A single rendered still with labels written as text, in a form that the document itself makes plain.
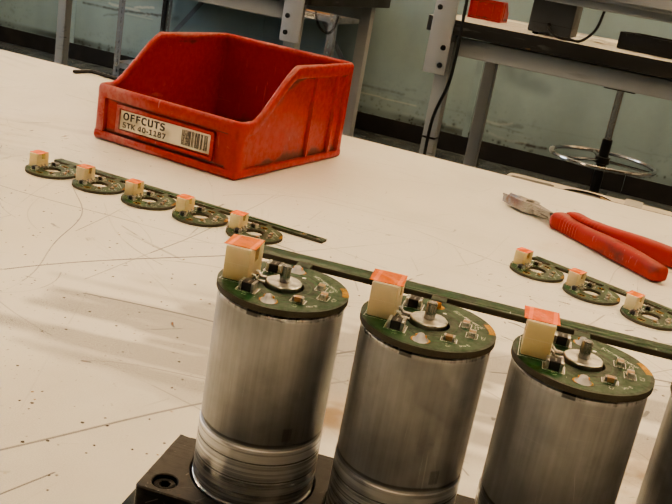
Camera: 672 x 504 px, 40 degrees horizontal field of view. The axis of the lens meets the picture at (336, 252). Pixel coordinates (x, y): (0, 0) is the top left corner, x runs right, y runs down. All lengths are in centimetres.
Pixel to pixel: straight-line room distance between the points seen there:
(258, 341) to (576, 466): 6
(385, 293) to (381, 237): 27
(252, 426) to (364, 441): 2
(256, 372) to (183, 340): 13
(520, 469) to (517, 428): 1
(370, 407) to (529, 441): 3
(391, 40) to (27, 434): 460
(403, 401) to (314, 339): 2
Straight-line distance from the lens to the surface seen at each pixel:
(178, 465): 19
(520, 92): 464
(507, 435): 17
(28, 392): 26
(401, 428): 16
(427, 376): 16
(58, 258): 35
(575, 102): 460
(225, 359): 17
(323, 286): 17
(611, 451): 16
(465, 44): 257
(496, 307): 18
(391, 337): 16
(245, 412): 17
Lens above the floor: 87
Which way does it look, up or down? 18 degrees down
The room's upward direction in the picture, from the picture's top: 10 degrees clockwise
